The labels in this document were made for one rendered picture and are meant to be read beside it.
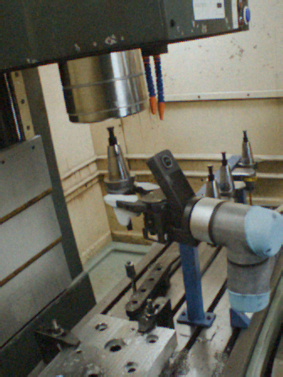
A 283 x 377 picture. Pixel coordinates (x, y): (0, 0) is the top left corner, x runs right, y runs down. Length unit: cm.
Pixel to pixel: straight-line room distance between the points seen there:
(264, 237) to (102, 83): 37
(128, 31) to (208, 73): 118
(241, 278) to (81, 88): 42
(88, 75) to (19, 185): 56
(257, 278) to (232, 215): 12
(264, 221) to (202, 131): 124
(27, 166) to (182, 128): 87
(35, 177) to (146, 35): 75
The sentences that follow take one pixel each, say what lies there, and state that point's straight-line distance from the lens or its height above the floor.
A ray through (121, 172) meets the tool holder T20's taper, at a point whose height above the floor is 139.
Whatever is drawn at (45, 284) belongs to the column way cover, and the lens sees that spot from 135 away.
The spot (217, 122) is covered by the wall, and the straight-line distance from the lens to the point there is 182.
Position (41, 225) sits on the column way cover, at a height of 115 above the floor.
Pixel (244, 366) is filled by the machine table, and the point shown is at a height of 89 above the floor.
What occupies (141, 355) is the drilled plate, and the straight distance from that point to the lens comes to 96.
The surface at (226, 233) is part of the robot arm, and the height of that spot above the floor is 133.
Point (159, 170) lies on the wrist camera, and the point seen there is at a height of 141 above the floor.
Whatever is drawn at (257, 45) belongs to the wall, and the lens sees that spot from 171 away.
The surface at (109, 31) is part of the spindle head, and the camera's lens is 64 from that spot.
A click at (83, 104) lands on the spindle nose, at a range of 74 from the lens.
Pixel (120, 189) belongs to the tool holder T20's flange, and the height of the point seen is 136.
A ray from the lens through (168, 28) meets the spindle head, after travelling 60.
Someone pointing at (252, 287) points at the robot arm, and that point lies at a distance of 71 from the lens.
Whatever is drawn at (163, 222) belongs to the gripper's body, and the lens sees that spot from 76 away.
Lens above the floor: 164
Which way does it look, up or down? 20 degrees down
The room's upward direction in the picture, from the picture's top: 10 degrees counter-clockwise
